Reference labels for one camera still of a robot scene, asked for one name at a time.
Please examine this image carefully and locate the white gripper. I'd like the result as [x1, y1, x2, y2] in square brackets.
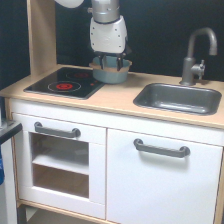
[90, 17, 127, 71]

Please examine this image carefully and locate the light blue toy pot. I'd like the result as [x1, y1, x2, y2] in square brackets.
[89, 56, 132, 84]

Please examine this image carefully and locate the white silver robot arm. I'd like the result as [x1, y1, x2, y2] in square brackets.
[88, 0, 127, 70]

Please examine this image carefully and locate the grey sink basin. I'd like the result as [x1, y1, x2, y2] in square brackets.
[133, 83, 222, 115]

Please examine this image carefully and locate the black toy stovetop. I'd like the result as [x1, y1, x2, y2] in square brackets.
[24, 67, 104, 99]

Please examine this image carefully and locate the grey faucet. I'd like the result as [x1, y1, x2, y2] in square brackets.
[180, 28, 217, 86]

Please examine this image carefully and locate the white oven door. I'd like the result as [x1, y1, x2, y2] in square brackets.
[13, 113, 106, 219]

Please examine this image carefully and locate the dark grey side table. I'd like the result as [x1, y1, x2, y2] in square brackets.
[0, 120, 21, 224]

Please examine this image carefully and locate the white cabinet door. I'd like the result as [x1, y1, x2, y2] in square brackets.
[107, 130, 222, 224]

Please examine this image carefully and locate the blue object at left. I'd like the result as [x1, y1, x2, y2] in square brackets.
[0, 147, 4, 185]

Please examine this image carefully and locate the grey oven door handle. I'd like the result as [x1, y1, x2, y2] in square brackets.
[34, 122, 81, 138]

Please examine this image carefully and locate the wooden toy kitchen frame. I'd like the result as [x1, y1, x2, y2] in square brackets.
[0, 0, 224, 224]

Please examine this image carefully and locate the grey cabinet door handle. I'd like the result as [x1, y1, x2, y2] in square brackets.
[133, 139, 190, 158]

